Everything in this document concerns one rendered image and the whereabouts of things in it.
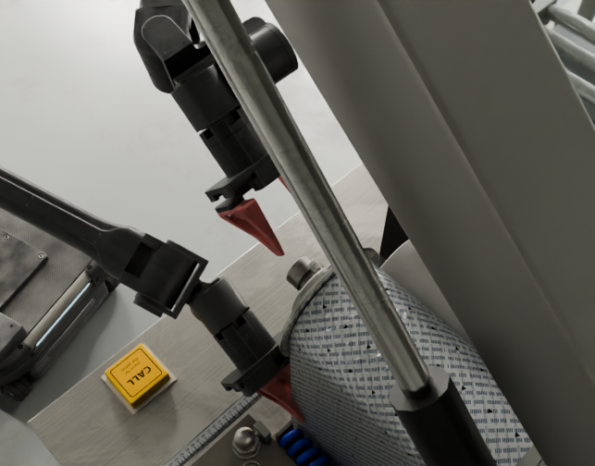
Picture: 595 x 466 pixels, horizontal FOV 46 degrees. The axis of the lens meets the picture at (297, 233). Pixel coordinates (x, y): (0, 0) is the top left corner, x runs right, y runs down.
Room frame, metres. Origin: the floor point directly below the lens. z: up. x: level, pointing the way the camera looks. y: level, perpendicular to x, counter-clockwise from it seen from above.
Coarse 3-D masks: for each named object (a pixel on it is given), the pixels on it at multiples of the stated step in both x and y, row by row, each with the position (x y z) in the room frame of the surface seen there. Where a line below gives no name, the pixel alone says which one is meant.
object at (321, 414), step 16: (304, 384) 0.29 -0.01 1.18; (304, 400) 0.29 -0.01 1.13; (320, 400) 0.27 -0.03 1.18; (304, 416) 0.29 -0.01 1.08; (320, 416) 0.27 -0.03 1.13; (336, 416) 0.26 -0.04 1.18; (304, 432) 0.29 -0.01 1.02; (320, 432) 0.27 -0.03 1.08; (336, 432) 0.25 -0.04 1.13; (352, 432) 0.24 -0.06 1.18; (320, 448) 0.27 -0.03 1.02; (336, 448) 0.25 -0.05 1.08; (352, 448) 0.24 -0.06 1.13; (368, 448) 0.22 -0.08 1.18; (336, 464) 0.25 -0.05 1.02; (352, 464) 0.23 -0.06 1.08; (368, 464) 0.22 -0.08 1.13; (384, 464) 0.21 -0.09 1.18
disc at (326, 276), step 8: (368, 248) 0.39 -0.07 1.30; (368, 256) 0.39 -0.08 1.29; (376, 256) 0.40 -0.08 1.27; (328, 272) 0.35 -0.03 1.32; (320, 280) 0.34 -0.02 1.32; (328, 280) 0.35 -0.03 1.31; (312, 288) 0.33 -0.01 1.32; (320, 288) 0.34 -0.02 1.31; (304, 296) 0.33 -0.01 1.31; (312, 296) 0.33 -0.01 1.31; (304, 304) 0.33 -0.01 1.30; (296, 312) 0.32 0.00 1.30; (288, 320) 0.31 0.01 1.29; (296, 320) 0.32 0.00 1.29; (288, 328) 0.31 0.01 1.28; (280, 336) 0.31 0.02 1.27; (288, 336) 0.31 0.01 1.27; (280, 344) 0.30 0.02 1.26; (288, 344) 0.31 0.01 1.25; (280, 352) 0.31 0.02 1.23; (288, 352) 0.31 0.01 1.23
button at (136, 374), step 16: (144, 352) 0.44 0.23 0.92; (112, 368) 0.42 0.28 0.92; (128, 368) 0.42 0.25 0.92; (144, 368) 0.42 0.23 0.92; (160, 368) 0.42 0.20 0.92; (112, 384) 0.40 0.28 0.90; (128, 384) 0.39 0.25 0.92; (144, 384) 0.39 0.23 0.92; (160, 384) 0.40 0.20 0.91; (128, 400) 0.37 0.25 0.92
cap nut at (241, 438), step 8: (240, 432) 0.27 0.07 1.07; (248, 432) 0.27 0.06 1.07; (240, 440) 0.26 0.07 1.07; (248, 440) 0.26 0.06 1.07; (256, 440) 0.27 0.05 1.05; (232, 448) 0.27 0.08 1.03; (240, 448) 0.26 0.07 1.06; (248, 448) 0.26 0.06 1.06; (256, 448) 0.26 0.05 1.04; (240, 456) 0.26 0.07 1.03; (248, 456) 0.26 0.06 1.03
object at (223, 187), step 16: (240, 112) 0.50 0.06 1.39; (224, 128) 0.48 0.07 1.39; (240, 128) 0.48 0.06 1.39; (208, 144) 0.47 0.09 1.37; (224, 144) 0.47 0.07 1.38; (240, 144) 0.47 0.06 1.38; (256, 144) 0.47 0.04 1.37; (224, 160) 0.46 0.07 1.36; (240, 160) 0.46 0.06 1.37; (256, 160) 0.46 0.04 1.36; (240, 176) 0.44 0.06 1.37; (208, 192) 0.44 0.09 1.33; (224, 192) 0.42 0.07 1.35
